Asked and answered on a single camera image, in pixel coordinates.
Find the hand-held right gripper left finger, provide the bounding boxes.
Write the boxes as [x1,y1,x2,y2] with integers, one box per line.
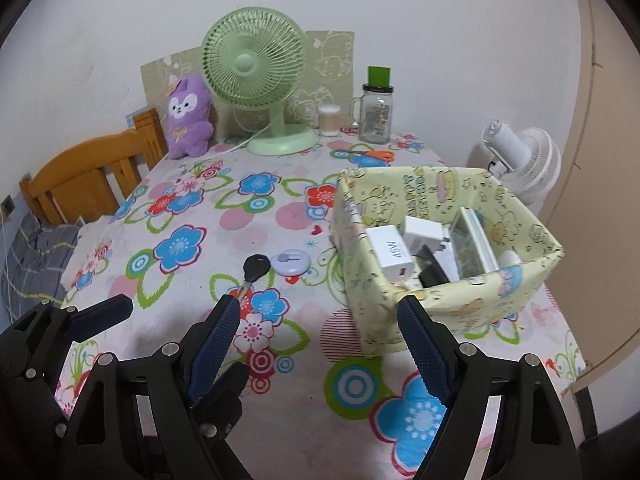
[62,295,251,480]

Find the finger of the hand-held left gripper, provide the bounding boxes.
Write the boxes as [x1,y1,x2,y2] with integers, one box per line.
[0,293,135,428]
[192,361,251,440]

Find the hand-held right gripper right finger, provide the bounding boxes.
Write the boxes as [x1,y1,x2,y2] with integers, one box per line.
[397,295,583,480]

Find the black car key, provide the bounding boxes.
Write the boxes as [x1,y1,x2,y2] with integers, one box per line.
[415,247,453,288]
[235,254,272,301]

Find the large white charger block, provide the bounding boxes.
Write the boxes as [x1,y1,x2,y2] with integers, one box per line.
[365,226,416,283]

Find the yellow cartoon printed box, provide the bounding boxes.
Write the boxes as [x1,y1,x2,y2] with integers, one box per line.
[330,165,565,358]

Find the white plug adapter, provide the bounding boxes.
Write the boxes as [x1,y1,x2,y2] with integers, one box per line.
[402,216,453,261]

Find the grey plaid cloth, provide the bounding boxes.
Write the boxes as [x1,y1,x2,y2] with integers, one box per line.
[0,212,81,331]

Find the white rectangular case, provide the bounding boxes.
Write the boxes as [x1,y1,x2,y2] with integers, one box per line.
[450,206,500,279]

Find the lavender round disc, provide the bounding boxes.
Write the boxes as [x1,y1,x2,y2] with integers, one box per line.
[270,249,311,276]

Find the wooden chair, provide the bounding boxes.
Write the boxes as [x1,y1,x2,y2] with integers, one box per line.
[20,107,168,226]

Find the floral tablecloth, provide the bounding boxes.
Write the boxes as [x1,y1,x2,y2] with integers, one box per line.
[52,130,586,480]

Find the purple plush toy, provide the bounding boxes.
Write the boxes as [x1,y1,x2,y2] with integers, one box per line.
[165,72,216,160]

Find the white standing fan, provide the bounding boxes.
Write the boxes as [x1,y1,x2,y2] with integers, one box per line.
[465,120,563,208]

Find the beige wooden door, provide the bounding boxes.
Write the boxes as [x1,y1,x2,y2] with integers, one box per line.
[542,0,640,396]

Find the glass jar with green lid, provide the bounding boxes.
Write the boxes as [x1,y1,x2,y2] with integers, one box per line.
[351,66,396,144]

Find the clear cotton swab container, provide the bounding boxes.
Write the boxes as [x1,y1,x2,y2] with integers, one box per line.
[318,104,342,137]

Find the green desk fan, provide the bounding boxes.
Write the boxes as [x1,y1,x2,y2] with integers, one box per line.
[201,6,320,157]

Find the beige printed cardboard sheet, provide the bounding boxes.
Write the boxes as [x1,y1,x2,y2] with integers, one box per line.
[140,30,356,141]

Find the orange handled scissors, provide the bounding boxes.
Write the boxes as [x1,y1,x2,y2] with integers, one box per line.
[345,147,396,162]

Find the white fan cable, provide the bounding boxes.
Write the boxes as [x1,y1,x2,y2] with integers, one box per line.
[207,115,278,158]

